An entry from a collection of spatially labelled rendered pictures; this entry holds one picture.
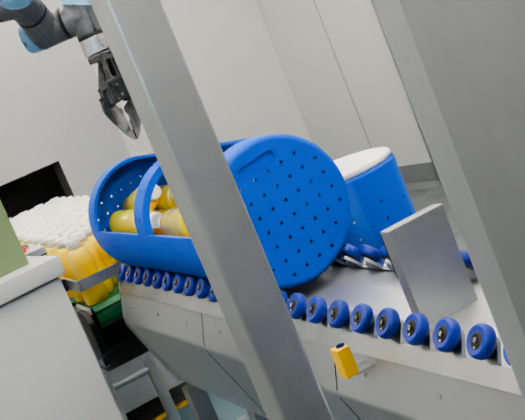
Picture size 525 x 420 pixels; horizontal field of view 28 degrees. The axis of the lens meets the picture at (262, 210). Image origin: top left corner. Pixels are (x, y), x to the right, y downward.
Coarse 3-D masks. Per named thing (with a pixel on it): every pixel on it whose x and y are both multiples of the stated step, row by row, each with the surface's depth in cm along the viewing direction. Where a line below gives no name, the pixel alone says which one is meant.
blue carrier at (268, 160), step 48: (240, 144) 190; (288, 144) 191; (96, 192) 260; (144, 192) 223; (240, 192) 187; (288, 192) 191; (336, 192) 195; (144, 240) 226; (288, 240) 191; (336, 240) 195
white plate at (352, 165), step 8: (360, 152) 257; (368, 152) 252; (376, 152) 248; (384, 152) 243; (336, 160) 261; (344, 160) 256; (352, 160) 251; (360, 160) 247; (368, 160) 242; (376, 160) 239; (344, 168) 244; (352, 168) 240; (360, 168) 236; (368, 168) 237; (344, 176) 236; (352, 176) 236
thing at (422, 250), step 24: (432, 216) 152; (384, 240) 151; (408, 240) 150; (432, 240) 152; (408, 264) 150; (432, 264) 152; (456, 264) 153; (408, 288) 151; (432, 288) 152; (456, 288) 153; (432, 312) 152
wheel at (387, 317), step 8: (384, 312) 149; (392, 312) 148; (376, 320) 151; (384, 320) 149; (392, 320) 147; (376, 328) 150; (384, 328) 148; (392, 328) 147; (384, 336) 148; (392, 336) 148
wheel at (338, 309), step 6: (336, 300) 163; (342, 300) 163; (330, 306) 164; (336, 306) 163; (342, 306) 161; (330, 312) 164; (336, 312) 162; (342, 312) 161; (348, 312) 161; (330, 318) 163; (336, 318) 161; (342, 318) 161; (330, 324) 163; (336, 324) 161; (342, 324) 161
